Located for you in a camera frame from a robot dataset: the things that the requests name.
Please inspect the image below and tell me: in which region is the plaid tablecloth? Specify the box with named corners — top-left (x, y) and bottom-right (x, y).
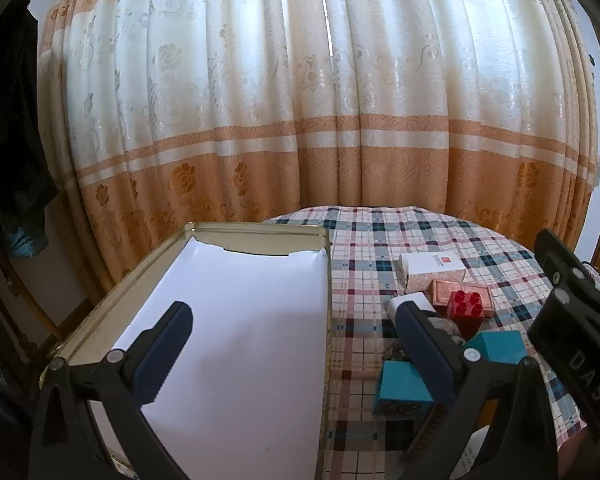
top-left (260, 205), bottom-right (588, 480)

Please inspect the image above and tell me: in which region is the dark hanging clothing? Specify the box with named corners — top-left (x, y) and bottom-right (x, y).
top-left (0, 0), bottom-right (61, 271)

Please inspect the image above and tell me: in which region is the cream and orange floral curtain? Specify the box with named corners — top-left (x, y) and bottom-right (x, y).
top-left (35, 0), bottom-right (600, 291)

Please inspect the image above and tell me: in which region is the white box with red label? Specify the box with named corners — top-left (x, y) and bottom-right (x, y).
top-left (399, 252), bottom-right (467, 296)

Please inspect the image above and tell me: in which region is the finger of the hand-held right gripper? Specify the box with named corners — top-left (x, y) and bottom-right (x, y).
top-left (534, 229), bottom-right (600, 313)

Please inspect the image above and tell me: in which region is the pink rectangular box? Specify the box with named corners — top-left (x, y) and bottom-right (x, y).
top-left (427, 280), bottom-right (496, 318)

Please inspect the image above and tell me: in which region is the red building block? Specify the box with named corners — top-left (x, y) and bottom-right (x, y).
top-left (447, 291), bottom-right (485, 341)

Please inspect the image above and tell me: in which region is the round white plate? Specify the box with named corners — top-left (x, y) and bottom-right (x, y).
top-left (582, 262), bottom-right (600, 296)

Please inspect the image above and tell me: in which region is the brown wooden comb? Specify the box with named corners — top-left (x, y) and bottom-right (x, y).
top-left (405, 402), bottom-right (448, 463)

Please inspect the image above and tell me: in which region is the white power adapter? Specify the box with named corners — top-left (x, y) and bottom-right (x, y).
top-left (385, 292), bottom-right (433, 321)

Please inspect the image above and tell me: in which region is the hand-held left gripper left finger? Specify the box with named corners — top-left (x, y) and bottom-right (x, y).
top-left (27, 301), bottom-right (194, 480)

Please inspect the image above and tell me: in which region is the teal cloth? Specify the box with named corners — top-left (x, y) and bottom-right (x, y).
top-left (7, 224), bottom-right (48, 258)

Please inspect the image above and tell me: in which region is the teal house-shaped block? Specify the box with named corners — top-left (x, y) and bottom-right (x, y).
top-left (464, 331), bottom-right (529, 367)

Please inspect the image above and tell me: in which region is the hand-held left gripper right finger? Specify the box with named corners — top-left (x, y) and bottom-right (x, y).
top-left (395, 301), bottom-right (563, 480)

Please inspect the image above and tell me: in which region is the gold metal tin box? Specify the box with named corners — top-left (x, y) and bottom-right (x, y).
top-left (40, 222), bottom-right (333, 480)

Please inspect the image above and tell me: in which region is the teal block with pegs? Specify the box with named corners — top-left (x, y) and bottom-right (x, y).
top-left (372, 360), bottom-right (435, 417)

